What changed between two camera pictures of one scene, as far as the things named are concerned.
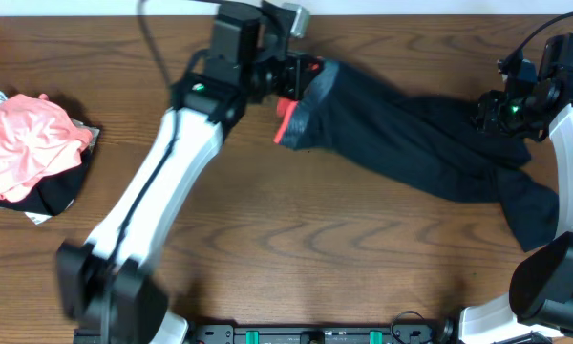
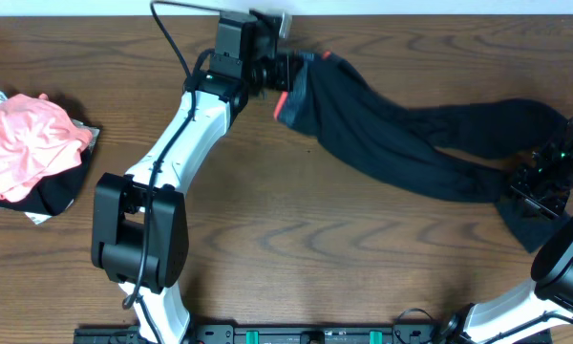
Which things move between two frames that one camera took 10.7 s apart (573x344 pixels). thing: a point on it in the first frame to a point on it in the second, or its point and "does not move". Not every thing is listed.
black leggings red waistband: x=435 y=144 does not move
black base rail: x=317 y=334 does not move
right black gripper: x=488 y=119 to x=556 y=208
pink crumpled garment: x=25 y=139 does not move
